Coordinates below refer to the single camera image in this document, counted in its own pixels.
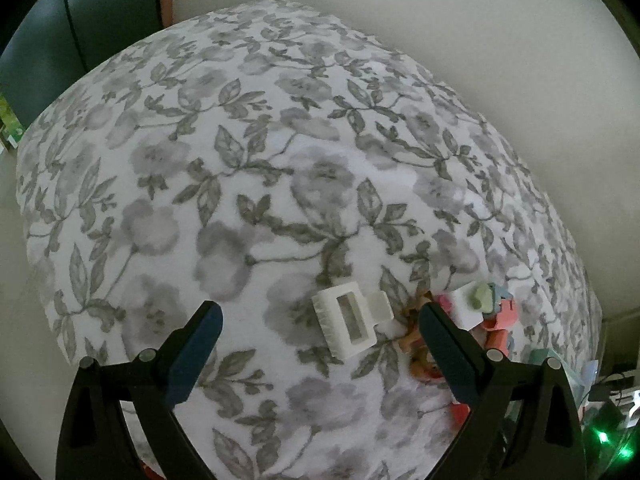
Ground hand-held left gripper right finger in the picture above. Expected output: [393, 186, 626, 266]
[417, 301, 586, 480]

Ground dark green cabinet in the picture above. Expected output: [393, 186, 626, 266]
[0, 0, 166, 126]

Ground white charger plug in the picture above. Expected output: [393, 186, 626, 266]
[447, 282, 488, 332]

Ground teal cardboard tray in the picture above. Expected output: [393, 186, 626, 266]
[527, 347, 601, 411]

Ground grey floral blanket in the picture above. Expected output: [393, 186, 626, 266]
[15, 0, 603, 480]

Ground black power adapter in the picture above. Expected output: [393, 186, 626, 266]
[587, 380, 626, 403]

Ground white plastic clip frame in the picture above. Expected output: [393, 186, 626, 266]
[311, 282, 393, 360]

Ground green printed box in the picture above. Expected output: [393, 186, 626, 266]
[0, 92, 26, 153]

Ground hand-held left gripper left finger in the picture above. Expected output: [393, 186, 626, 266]
[56, 300, 224, 480]

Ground green-tipped pastel toy knife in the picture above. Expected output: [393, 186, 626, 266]
[472, 282, 518, 351]

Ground pink smartwatch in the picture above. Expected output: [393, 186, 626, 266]
[447, 399, 473, 431]

